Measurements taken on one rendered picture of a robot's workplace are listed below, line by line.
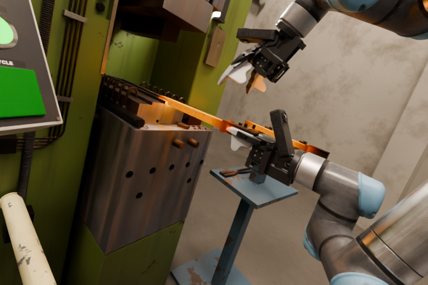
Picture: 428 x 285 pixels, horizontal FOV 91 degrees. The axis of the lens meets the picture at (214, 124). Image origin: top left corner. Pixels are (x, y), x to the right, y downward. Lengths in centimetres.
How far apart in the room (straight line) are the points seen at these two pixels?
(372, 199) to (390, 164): 266
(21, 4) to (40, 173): 51
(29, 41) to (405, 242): 63
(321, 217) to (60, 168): 76
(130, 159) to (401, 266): 62
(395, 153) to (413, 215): 274
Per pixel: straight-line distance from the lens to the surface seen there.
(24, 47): 48
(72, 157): 85
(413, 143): 311
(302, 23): 54
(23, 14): 51
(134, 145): 67
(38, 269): 64
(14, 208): 80
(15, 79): 44
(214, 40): 105
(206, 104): 113
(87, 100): 79
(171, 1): 73
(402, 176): 312
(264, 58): 55
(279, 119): 51
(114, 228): 83
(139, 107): 71
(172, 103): 74
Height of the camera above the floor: 111
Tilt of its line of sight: 11 degrees down
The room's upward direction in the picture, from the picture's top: 17 degrees clockwise
